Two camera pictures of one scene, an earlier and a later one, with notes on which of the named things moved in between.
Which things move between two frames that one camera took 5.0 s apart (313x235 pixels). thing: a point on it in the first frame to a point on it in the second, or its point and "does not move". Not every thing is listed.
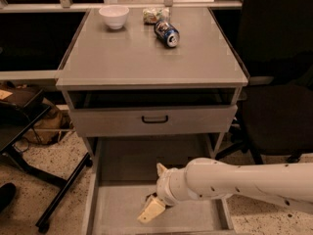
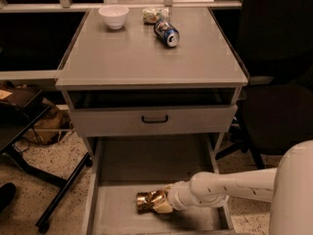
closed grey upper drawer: x=154 y=119 does not move
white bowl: x=114 y=15 does not move
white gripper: x=163 y=187 to x=176 y=196
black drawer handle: x=155 y=121 does not move
